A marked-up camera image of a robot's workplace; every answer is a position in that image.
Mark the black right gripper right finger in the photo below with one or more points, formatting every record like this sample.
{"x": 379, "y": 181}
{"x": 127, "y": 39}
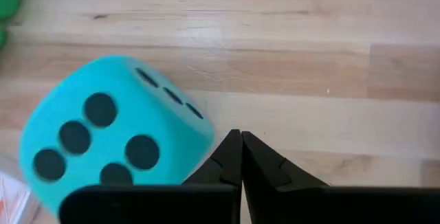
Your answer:
{"x": 264, "y": 172}

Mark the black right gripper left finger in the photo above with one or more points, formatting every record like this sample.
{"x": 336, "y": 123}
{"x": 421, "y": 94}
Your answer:
{"x": 227, "y": 165}

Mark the teal foam die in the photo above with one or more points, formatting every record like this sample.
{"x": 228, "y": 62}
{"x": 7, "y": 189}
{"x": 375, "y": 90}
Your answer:
{"x": 113, "y": 79}

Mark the orange white playing card box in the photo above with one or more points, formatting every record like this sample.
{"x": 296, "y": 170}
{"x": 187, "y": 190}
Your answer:
{"x": 12, "y": 200}

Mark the long green toy block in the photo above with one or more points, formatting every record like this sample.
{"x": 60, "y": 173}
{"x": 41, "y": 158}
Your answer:
{"x": 7, "y": 0}

